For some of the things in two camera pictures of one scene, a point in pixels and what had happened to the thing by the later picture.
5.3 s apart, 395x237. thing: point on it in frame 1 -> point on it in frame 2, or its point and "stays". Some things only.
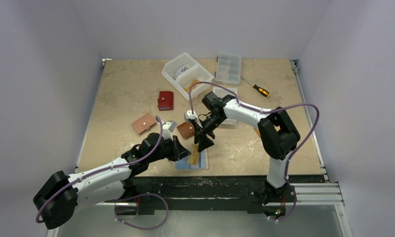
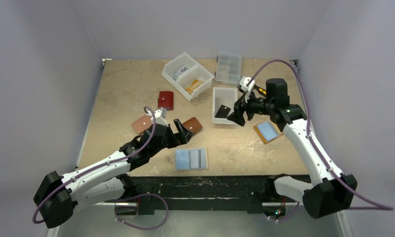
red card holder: x=165 y=100 stays
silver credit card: x=181 y=69 stays
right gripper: x=201 y=131 -> x=245 y=107
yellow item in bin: x=188 y=88 stays
